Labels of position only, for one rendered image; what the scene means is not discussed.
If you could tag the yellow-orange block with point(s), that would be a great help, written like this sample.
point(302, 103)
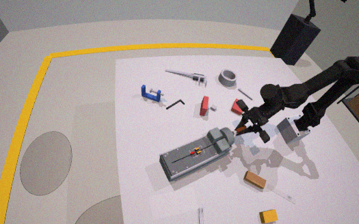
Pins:
point(268, 216)

